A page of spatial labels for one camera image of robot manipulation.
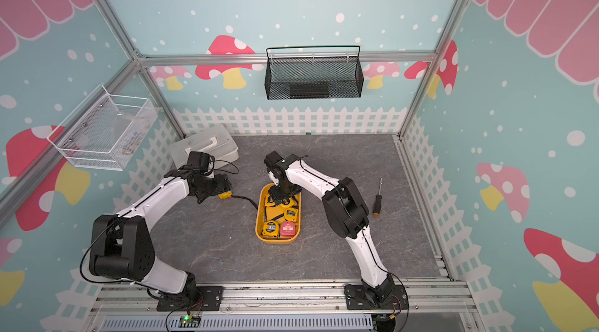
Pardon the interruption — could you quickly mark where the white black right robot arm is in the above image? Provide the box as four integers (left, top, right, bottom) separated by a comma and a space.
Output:
265, 151, 395, 306

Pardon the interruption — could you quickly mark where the white wire mesh basket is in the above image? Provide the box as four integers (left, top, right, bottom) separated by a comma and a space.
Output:
47, 85, 158, 171

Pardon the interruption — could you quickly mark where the white plastic storage case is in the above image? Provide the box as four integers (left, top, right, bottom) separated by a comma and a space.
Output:
168, 124, 239, 168

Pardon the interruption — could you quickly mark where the yellow plastic tray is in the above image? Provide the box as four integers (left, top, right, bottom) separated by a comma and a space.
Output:
255, 183, 302, 245

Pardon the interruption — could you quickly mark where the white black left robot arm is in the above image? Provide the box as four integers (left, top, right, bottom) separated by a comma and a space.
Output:
80, 151, 230, 299

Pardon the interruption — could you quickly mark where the green circuit board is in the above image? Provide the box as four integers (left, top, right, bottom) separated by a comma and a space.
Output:
178, 315, 201, 328

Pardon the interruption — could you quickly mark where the yellow tape measure small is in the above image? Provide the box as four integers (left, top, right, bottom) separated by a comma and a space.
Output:
284, 207, 300, 222

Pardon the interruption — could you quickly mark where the yellow tape measure front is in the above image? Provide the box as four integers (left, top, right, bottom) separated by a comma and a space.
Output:
261, 221, 280, 239

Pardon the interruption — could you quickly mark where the black orange screwdriver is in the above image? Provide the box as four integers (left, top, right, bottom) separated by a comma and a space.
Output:
372, 178, 383, 217

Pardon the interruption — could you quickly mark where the pink tape measure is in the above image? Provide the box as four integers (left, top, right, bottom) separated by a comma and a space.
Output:
280, 221, 297, 239

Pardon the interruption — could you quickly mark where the grey slotted cable duct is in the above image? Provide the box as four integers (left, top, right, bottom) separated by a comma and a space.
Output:
95, 314, 374, 331

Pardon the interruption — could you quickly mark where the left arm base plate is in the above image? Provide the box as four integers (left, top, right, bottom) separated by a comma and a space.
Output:
156, 285, 224, 312

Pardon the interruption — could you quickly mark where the black wire mesh basket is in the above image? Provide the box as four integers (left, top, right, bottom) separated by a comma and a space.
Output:
265, 45, 364, 100

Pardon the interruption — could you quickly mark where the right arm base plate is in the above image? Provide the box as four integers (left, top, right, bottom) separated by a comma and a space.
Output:
343, 284, 410, 311

